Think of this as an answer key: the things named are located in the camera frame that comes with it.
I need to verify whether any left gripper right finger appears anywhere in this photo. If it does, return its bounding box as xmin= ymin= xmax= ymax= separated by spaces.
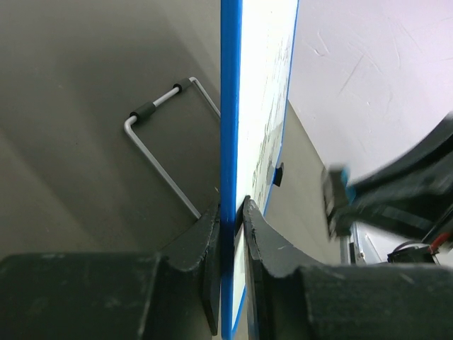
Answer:
xmin=242 ymin=198 xmax=452 ymax=339

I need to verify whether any blue felt eraser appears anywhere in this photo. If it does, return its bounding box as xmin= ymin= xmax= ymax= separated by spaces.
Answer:
xmin=321 ymin=166 xmax=355 ymax=239

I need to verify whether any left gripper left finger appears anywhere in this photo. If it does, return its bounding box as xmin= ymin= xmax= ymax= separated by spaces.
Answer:
xmin=1 ymin=205 xmax=221 ymax=339

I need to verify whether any aluminium rail frame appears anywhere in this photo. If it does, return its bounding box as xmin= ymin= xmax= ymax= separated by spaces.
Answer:
xmin=340 ymin=225 xmax=383 ymax=265

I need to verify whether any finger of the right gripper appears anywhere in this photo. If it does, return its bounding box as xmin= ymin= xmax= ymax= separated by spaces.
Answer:
xmin=332 ymin=192 xmax=446 ymax=238
xmin=353 ymin=113 xmax=452 ymax=198

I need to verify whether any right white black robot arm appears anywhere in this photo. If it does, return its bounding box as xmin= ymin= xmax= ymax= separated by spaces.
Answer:
xmin=322 ymin=113 xmax=452 ymax=264

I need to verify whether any blue framed whiteboard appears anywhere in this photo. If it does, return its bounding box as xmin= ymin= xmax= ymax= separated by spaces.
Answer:
xmin=220 ymin=1 xmax=299 ymax=339

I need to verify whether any metal whiteboard stand wire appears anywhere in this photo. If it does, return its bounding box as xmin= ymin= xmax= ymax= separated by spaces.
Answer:
xmin=123 ymin=76 xmax=222 ymax=220

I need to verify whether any black whiteboard foot clip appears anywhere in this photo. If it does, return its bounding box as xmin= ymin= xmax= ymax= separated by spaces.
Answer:
xmin=273 ymin=162 xmax=285 ymax=187

